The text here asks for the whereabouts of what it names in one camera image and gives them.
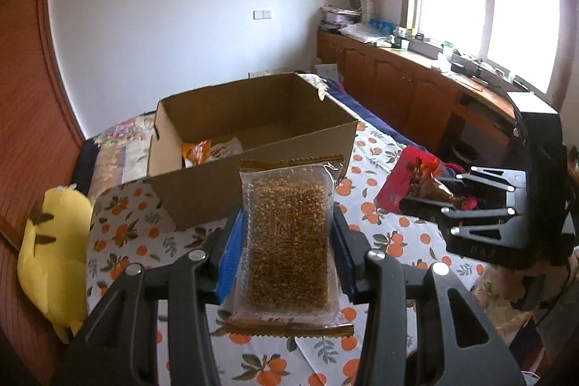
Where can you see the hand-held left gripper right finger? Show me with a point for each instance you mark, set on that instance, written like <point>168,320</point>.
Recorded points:
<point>346,257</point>

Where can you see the orange and white snack packet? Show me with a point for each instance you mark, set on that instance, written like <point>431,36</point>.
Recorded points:
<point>201,151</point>

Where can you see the yellow plush toy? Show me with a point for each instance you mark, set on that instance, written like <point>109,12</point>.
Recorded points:
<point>49,259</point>

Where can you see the wooden counter cabinet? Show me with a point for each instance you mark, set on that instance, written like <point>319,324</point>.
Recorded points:
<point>398,83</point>

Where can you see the white wall switch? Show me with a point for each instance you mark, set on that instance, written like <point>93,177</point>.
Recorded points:
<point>263,14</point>

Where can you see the clear grain bar packet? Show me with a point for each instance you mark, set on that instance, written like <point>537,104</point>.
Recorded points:
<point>289,241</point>

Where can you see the wooden slatted wardrobe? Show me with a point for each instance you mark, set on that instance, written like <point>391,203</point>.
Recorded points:
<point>27,96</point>

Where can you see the white paper bag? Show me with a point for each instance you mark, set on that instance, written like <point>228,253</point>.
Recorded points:
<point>326,74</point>

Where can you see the orange-print white tablecloth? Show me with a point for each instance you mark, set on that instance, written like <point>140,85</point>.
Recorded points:
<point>393,243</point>

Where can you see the red snack packet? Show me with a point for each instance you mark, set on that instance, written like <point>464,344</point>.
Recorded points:
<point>407,178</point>

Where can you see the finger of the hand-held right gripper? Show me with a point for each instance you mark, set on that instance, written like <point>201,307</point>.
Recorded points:
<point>452,207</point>
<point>488,179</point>

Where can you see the dark trash bin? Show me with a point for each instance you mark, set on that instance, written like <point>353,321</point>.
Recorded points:
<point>463,151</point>

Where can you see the brown cardboard box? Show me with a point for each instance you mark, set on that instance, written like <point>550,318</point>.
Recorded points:
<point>203,196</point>

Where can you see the green-capped bottle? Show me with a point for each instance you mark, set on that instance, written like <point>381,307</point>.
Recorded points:
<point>447,50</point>

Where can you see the white plastic bag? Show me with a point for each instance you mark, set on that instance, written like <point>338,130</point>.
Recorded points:
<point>366,35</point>

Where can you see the stack of small boxes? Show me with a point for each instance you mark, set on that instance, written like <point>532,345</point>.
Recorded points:
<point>339,17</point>

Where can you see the row of blue bottles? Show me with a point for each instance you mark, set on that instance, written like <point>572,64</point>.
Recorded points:
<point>381,24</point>

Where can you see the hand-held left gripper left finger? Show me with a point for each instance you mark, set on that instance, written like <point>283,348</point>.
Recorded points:
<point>230,248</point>

